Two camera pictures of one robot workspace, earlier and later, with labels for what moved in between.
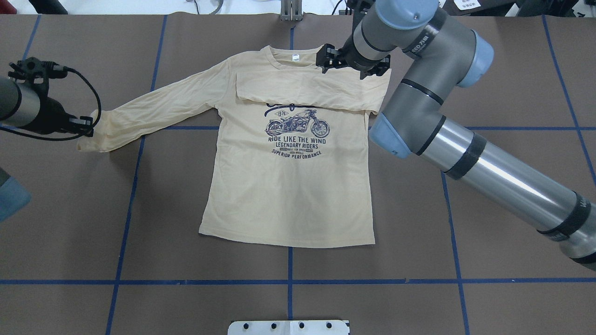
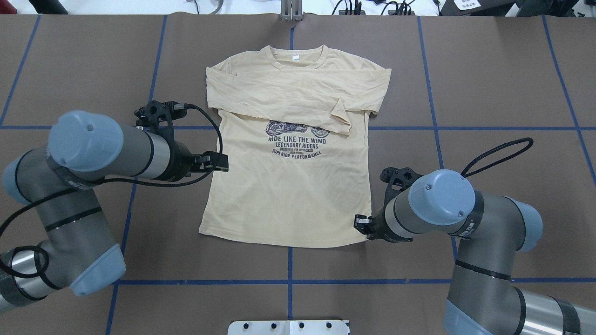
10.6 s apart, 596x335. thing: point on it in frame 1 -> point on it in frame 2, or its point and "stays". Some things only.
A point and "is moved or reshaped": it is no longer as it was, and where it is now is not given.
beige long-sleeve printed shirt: x=292 y=163 is moved or reshaped
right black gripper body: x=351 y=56 -> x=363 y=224
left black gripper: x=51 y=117 -> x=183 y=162
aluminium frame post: x=291 y=10 stays
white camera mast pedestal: x=288 y=327 stays
